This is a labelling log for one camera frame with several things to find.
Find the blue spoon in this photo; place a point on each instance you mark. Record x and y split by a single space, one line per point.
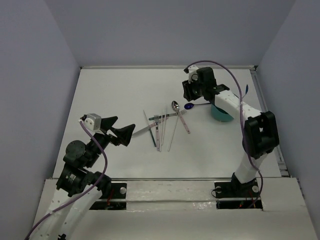
246 90

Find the fork with teal handle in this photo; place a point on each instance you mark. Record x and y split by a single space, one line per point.
163 116

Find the silver spoon pink handle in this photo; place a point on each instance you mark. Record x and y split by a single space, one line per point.
175 106

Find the fork with pink handle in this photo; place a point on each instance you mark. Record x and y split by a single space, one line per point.
181 113

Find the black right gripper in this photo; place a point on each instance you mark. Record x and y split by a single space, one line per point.
189 93

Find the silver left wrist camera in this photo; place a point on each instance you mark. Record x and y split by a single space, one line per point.
91 122

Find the knife with pink handle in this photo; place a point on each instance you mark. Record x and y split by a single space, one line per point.
143 130

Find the teal round utensil holder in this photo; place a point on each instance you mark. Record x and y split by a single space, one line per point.
220 115

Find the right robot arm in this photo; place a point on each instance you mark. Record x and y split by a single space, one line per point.
259 134

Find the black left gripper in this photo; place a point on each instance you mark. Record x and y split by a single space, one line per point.
109 135

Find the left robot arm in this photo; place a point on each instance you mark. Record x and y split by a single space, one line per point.
83 179

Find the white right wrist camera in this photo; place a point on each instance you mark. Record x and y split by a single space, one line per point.
192 73

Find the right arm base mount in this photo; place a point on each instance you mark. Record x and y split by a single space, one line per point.
228 198

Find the knife with teal handle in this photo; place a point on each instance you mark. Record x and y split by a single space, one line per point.
150 131

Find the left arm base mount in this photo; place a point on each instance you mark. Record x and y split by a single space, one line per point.
116 200

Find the dark purple spoon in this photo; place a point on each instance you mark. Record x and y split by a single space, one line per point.
191 105

